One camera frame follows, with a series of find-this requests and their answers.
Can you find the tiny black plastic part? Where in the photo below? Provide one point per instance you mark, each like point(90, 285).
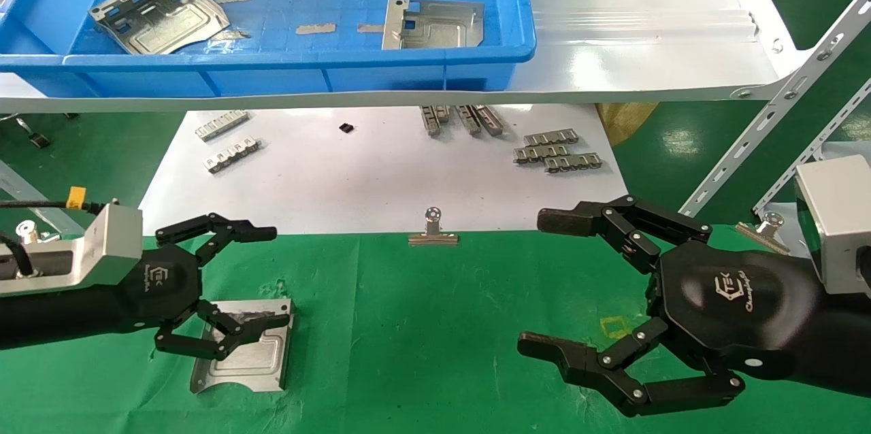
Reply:
point(346, 127)

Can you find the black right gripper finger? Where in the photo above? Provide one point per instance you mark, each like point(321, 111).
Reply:
point(639, 393)
point(626, 223)

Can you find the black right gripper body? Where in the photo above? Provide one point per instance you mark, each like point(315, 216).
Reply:
point(735, 298)

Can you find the blue plastic bin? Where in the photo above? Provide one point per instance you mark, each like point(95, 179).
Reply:
point(272, 77)

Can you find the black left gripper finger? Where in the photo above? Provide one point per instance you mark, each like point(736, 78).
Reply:
point(248, 233)
point(241, 325)

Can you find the silver binder clip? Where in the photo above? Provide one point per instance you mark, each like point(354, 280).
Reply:
point(433, 237)
point(765, 231)
point(27, 233)

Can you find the small silver metal bracket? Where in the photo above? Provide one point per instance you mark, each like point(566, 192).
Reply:
point(468, 119)
point(573, 162)
point(550, 138)
point(443, 113)
point(221, 124)
point(488, 120)
point(541, 152)
point(231, 154)
point(429, 121)

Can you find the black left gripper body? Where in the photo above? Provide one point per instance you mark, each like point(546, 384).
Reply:
point(167, 284)

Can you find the green table cloth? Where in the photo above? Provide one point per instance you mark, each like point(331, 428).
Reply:
point(408, 352)

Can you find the white slotted shelf post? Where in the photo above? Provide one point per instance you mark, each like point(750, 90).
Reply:
point(810, 155)
point(27, 192)
point(776, 104)

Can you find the white lower shelf board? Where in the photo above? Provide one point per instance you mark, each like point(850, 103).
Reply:
point(354, 182)

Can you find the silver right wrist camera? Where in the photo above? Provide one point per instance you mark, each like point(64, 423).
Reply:
point(833, 216)

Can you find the curved notch metal plate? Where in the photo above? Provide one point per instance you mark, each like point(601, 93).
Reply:
point(252, 366)

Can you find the flat square hole metal plate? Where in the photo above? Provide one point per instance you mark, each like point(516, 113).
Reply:
point(442, 29)

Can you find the crumpled clear tape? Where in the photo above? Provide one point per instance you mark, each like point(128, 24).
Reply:
point(228, 35)

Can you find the tan woven bag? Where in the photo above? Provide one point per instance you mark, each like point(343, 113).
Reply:
point(626, 122)

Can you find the slotted rim metal plate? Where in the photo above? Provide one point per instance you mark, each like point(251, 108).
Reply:
point(163, 26)

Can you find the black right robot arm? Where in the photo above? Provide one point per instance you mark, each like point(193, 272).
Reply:
point(844, 352)

